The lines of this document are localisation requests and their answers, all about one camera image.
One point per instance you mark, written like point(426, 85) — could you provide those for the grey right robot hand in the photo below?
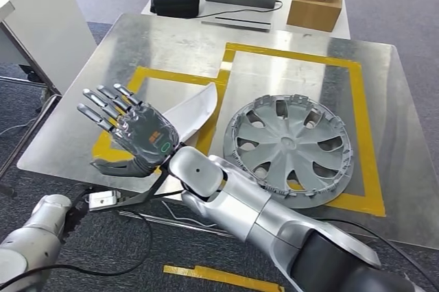
point(147, 138)

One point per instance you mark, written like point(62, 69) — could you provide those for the silver plastic wheel hubcap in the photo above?
point(288, 144)

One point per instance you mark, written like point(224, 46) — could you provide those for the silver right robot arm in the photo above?
point(247, 208)

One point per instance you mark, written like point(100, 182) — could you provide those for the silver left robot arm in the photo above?
point(31, 240)

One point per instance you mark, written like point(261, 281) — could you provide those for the white curved plastic part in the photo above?
point(195, 108)

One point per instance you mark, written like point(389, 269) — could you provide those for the stainless steel workbench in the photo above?
point(171, 49)

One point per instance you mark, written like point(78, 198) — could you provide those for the small yellow bench tape outline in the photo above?
point(165, 75)

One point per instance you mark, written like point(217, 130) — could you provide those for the flat grey keyboard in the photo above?
point(236, 24)

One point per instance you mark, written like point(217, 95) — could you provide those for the yellow angled floor tape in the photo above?
point(223, 276)

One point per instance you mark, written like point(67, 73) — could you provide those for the white table with steel legs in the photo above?
point(41, 17)

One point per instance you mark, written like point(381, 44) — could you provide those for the white desk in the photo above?
point(277, 19)

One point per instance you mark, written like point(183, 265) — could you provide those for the brown cardboard box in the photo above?
point(313, 13)

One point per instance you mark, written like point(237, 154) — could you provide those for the large yellow bench tape outline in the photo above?
point(357, 122)

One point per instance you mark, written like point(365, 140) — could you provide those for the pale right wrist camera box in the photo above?
point(103, 200)

